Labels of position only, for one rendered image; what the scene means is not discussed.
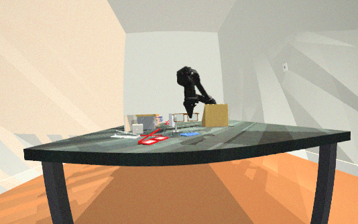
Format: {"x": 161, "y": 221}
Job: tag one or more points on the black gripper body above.
{"x": 189, "y": 98}

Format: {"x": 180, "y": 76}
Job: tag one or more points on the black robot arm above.
{"x": 189, "y": 80}

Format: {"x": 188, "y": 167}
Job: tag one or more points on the white block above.
{"x": 138, "y": 127}

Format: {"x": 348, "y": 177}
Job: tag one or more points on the long white flat bar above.
{"x": 129, "y": 120}

